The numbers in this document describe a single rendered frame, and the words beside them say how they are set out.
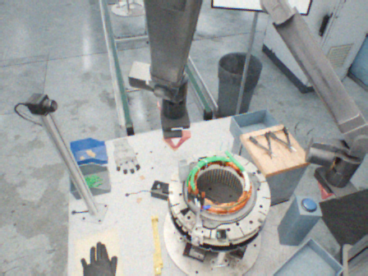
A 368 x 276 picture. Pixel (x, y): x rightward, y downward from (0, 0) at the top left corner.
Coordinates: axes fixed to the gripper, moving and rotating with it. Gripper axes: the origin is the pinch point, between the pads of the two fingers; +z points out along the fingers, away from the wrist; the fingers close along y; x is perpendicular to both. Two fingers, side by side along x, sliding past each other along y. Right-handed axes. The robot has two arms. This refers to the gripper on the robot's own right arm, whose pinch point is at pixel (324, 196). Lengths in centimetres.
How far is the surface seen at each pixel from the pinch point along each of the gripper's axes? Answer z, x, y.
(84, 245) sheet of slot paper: 30, -80, -22
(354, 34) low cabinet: 44, 168, -163
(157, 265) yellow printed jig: 30, -54, -6
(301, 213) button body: 7.7, -5.6, -0.2
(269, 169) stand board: 3.8, -8.6, -16.8
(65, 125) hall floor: 102, -116, -186
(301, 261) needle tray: 8.8, -13.2, 12.5
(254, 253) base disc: 30.7, -18.2, -0.2
